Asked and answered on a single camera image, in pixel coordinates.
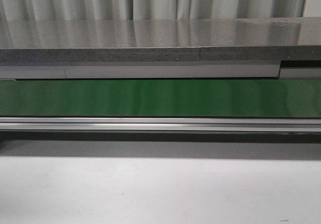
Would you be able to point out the green conveyor belt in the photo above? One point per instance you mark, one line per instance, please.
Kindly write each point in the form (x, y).
(259, 98)

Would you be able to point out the grey stone countertop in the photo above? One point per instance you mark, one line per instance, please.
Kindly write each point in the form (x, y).
(160, 40)

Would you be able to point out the white pleated curtain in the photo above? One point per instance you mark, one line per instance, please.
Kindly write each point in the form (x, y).
(35, 10)

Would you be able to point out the aluminium conveyor frame rail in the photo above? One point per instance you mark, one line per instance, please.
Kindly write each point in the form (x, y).
(161, 125)

